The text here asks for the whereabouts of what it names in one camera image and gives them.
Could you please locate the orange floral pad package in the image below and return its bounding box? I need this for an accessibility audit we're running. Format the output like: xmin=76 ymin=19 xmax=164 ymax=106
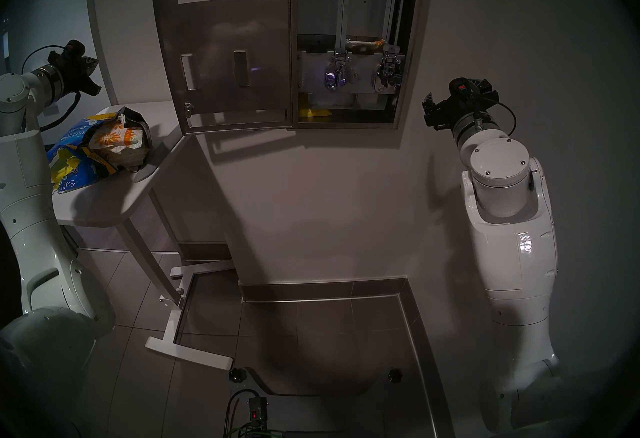
xmin=90 ymin=121 xmax=146 ymax=165

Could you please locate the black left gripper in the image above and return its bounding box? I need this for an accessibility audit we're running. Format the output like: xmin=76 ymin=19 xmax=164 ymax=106
xmin=47 ymin=56 xmax=102 ymax=97

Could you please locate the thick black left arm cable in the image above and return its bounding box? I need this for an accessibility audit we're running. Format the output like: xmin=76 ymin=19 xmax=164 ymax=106
xmin=40 ymin=91 xmax=82 ymax=133

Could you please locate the thin black camera cable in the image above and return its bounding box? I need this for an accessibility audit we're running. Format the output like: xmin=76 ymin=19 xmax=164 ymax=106
xmin=492 ymin=101 xmax=518 ymax=137
xmin=21 ymin=44 xmax=66 ymax=75

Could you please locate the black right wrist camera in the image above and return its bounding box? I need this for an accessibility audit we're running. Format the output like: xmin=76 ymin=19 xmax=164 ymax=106
xmin=448 ymin=76 xmax=473 ymax=102

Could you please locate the thin black left camera cable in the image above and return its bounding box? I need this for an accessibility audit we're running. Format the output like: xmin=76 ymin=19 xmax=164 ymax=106
xmin=21 ymin=44 xmax=66 ymax=75

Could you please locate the white table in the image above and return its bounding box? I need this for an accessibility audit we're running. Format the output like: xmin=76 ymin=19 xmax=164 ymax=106
xmin=50 ymin=100 xmax=236 ymax=372

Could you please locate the blue yellow pad package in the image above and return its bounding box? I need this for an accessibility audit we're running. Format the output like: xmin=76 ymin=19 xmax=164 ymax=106
xmin=47 ymin=113 xmax=118 ymax=194

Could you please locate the thin black right camera cable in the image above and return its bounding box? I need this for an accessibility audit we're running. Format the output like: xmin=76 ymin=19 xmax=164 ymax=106
xmin=492 ymin=101 xmax=518 ymax=137

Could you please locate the black pad package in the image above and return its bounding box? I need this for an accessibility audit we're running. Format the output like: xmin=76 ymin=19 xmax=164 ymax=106
xmin=116 ymin=107 xmax=153 ymax=173

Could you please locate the green black cable bundle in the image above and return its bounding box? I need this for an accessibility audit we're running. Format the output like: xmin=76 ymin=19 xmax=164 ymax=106
xmin=223 ymin=388 xmax=286 ymax=438

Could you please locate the dark robot base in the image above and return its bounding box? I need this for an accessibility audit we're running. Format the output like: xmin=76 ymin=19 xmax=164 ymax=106
xmin=247 ymin=366 xmax=416 ymax=438

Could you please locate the black box red light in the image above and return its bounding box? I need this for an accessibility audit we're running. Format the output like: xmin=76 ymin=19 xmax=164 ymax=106
xmin=248 ymin=394 xmax=267 ymax=425

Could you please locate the stainless steel wall dispenser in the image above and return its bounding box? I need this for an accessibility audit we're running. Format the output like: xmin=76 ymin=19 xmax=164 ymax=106
xmin=149 ymin=0 xmax=296 ymax=135

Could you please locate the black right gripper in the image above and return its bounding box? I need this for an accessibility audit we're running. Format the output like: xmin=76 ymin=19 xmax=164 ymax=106
xmin=421 ymin=78 xmax=501 ymax=130

